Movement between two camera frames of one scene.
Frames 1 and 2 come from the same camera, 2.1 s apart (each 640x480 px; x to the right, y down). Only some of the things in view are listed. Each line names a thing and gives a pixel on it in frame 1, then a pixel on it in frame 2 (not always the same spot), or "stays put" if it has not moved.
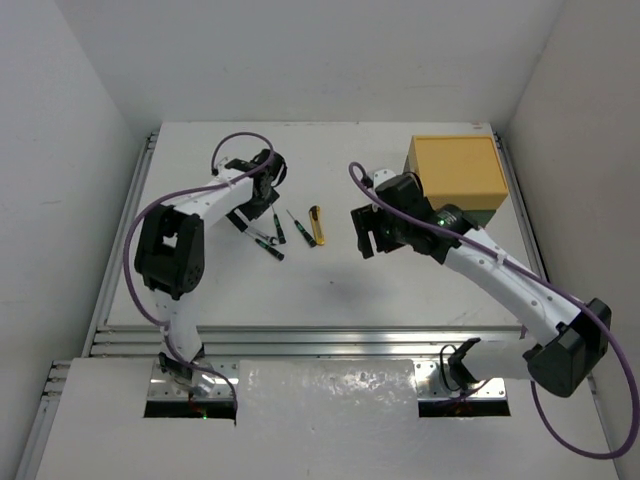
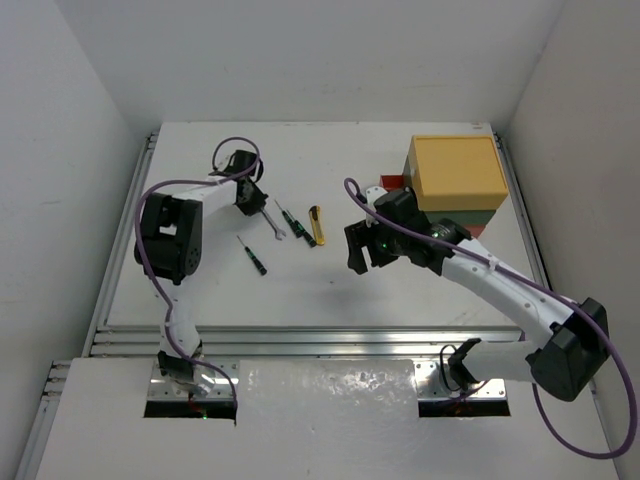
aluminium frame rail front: (305, 340) stays put
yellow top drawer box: (464, 170) stays put
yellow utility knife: (315, 214) stays put
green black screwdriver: (304, 232) stays put
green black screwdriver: (280, 232) -> (290, 222)
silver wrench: (269, 238) -> (277, 231)
